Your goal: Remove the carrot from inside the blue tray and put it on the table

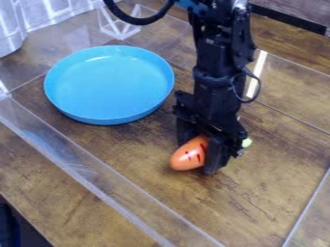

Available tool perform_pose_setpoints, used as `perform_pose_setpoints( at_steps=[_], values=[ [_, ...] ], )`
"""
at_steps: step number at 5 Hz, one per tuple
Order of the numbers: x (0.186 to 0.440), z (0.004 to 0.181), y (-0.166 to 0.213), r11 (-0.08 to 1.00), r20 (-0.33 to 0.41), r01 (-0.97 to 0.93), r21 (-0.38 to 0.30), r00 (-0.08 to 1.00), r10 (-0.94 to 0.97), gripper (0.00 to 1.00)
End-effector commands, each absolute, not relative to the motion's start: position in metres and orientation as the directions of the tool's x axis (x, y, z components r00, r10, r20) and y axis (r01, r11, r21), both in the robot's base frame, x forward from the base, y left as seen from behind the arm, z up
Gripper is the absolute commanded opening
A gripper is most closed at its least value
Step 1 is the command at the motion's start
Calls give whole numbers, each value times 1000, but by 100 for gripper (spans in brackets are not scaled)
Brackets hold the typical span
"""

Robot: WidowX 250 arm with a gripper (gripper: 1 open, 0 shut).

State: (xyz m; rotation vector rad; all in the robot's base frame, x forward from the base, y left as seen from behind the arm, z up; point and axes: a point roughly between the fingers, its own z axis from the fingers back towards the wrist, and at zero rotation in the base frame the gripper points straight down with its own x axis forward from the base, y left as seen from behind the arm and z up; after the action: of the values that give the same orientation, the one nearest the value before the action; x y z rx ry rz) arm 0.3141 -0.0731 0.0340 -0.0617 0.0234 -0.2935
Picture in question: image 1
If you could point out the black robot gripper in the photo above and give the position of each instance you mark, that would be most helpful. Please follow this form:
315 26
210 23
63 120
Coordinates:
211 106

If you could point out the orange toy carrot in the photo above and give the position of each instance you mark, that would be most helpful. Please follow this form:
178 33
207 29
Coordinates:
188 156

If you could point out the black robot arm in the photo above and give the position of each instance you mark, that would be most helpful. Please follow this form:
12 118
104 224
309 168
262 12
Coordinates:
223 43

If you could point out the blue round plastic tray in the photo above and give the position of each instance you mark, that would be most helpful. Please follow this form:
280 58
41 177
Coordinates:
109 84

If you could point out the dark baseboard strip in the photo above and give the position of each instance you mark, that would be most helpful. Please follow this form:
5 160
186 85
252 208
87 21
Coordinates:
289 19

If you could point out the white checked curtain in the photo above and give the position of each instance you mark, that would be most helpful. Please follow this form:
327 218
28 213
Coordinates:
23 16

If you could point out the clear acrylic barrier wall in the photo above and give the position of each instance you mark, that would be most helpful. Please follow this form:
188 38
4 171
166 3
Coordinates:
92 185

